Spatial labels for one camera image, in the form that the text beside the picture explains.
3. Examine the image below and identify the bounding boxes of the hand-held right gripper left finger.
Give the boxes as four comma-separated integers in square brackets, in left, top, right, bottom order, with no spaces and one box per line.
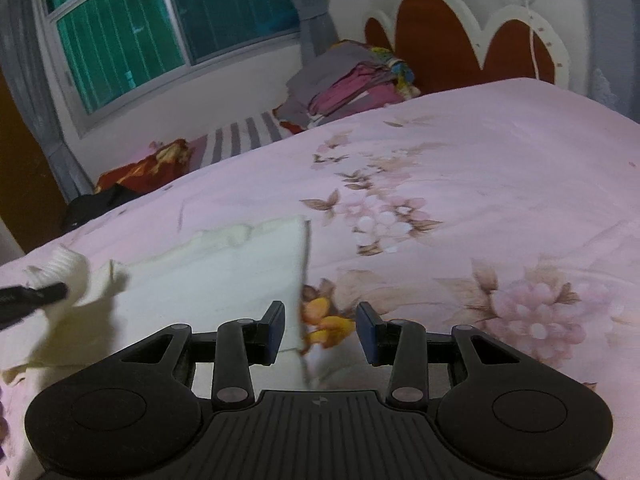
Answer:
[114,301,287,411]

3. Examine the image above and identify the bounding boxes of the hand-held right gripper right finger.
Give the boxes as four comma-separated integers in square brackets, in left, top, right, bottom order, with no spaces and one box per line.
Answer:
[355,302,535,406]

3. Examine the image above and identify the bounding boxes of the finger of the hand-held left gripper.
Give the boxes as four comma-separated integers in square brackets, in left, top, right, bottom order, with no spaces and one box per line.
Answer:
[0,282,69,332]

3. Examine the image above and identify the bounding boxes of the white towel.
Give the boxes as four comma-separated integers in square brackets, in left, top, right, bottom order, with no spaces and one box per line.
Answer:
[0,215,322,392]

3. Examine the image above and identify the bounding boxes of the pink folded clothes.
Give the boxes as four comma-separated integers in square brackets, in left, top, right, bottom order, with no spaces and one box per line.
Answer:
[307,62,403,126]

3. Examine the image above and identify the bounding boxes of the stack of folded clothes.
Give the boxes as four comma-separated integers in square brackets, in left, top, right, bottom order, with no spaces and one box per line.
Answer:
[275,40,401,133]

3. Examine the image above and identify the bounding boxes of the black cloth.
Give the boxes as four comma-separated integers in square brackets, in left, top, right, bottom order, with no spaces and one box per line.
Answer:
[62,182,147,233]

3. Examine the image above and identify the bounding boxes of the brown wooden door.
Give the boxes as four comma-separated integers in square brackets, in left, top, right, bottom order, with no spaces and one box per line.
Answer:
[0,69,67,257]

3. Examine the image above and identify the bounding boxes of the red floral blanket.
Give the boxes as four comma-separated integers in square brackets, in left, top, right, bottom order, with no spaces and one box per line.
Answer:
[95,139,195,196]

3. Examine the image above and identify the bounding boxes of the grey striped cloth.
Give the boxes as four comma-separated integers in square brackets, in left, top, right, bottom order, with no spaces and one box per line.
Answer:
[192,110,284,168]

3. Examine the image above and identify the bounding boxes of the grey curtain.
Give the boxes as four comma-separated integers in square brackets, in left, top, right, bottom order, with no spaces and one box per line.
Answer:
[0,0,97,206]
[265,0,342,67]

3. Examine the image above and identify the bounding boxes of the pink floral bedsheet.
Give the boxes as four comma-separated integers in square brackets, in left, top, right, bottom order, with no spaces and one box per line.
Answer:
[0,76,640,480]

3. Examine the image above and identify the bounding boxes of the colourful patterned cloth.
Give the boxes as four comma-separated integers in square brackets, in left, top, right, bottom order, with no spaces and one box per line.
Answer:
[371,47,422,102]

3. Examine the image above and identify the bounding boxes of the red and white headboard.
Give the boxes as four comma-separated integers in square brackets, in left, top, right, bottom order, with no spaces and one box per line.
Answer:
[362,0,571,96]

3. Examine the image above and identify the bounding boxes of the window with white frame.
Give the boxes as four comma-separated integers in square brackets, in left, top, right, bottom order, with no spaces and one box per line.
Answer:
[37,0,303,117]

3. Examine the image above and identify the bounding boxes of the white cable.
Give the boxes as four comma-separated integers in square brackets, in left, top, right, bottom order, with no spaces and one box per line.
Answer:
[519,0,547,81]

